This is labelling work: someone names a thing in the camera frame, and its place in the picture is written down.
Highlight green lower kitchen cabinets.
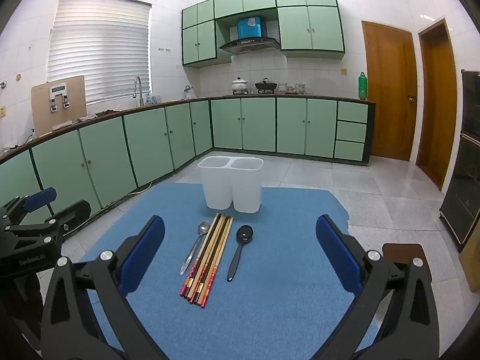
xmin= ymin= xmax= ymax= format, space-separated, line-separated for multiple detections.
xmin=0 ymin=95 xmax=377 ymax=241

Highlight green upper kitchen cabinets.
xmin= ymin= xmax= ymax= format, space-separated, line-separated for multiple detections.
xmin=181 ymin=0 xmax=346 ymax=69

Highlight metal spoon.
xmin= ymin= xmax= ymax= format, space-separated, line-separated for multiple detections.
xmin=179 ymin=220 xmax=211 ymax=275

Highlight bamboo chopstick red handle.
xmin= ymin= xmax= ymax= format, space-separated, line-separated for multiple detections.
xmin=179 ymin=213 xmax=220 ymax=296
xmin=193 ymin=215 xmax=229 ymax=305
xmin=202 ymin=216 xmax=235 ymax=308
xmin=197 ymin=215 xmax=232 ymax=306
xmin=184 ymin=214 xmax=223 ymax=299

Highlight range hood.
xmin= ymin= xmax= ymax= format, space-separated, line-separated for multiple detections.
xmin=218 ymin=16 xmax=281 ymax=55

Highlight black wok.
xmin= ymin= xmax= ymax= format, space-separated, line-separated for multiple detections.
xmin=254 ymin=78 xmax=278 ymax=94

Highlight black plastic spoon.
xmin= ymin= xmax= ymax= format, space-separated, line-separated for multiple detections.
xmin=226 ymin=225 xmax=254 ymax=282

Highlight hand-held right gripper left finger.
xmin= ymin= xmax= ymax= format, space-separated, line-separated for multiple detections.
xmin=40 ymin=215 xmax=166 ymax=360

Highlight white floor cable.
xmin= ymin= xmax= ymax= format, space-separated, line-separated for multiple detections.
xmin=100 ymin=181 xmax=153 ymax=211

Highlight black chopstick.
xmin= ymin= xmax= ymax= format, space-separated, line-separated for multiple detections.
xmin=188 ymin=214 xmax=226 ymax=302

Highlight blue mat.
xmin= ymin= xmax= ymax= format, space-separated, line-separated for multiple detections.
xmin=75 ymin=183 xmax=379 ymax=360

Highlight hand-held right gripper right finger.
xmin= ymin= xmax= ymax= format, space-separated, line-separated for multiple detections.
xmin=315 ymin=214 xmax=440 ymax=360

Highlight white double utensil holder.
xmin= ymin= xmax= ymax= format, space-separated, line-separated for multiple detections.
xmin=197 ymin=156 xmax=264 ymax=214

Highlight green kitchen cabinets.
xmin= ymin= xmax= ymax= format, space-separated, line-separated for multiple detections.
xmin=0 ymin=95 xmax=377 ymax=241
xmin=181 ymin=0 xmax=346 ymax=69

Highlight black glass-door cabinet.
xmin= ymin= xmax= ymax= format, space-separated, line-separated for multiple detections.
xmin=439 ymin=69 xmax=480 ymax=253

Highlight white device on board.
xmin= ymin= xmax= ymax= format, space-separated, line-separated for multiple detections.
xmin=49 ymin=82 xmax=71 ymax=113

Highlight cardboard box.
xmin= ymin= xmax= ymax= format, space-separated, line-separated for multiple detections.
xmin=459 ymin=228 xmax=480 ymax=294

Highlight white window blind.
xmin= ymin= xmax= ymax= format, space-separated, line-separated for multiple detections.
xmin=47 ymin=0 xmax=152 ymax=106

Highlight brown wooden panel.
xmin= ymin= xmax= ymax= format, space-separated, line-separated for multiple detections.
xmin=381 ymin=242 xmax=427 ymax=271

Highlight plain wooden door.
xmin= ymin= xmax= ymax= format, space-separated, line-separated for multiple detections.
xmin=415 ymin=17 xmax=459 ymax=192

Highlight wooden door with handle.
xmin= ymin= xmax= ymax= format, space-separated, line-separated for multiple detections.
xmin=361 ymin=20 xmax=419 ymax=163

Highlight cardboard board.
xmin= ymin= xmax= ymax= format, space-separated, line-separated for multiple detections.
xmin=31 ymin=75 xmax=88 ymax=136

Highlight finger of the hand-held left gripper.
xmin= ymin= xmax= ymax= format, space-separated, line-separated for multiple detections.
xmin=0 ymin=187 xmax=58 ymax=230
xmin=7 ymin=199 xmax=92 ymax=239

